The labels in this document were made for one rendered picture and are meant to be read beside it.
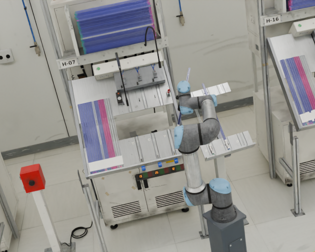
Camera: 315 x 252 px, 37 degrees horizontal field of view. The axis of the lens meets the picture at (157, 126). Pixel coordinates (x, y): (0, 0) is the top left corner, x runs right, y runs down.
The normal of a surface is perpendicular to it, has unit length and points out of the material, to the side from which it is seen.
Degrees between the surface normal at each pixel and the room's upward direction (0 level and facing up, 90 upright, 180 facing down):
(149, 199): 90
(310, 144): 90
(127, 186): 90
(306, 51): 44
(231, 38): 90
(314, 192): 0
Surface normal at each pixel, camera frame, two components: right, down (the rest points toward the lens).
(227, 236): 0.49, 0.32
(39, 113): 0.14, 0.42
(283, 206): -0.17, -0.88
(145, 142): -0.02, -0.33
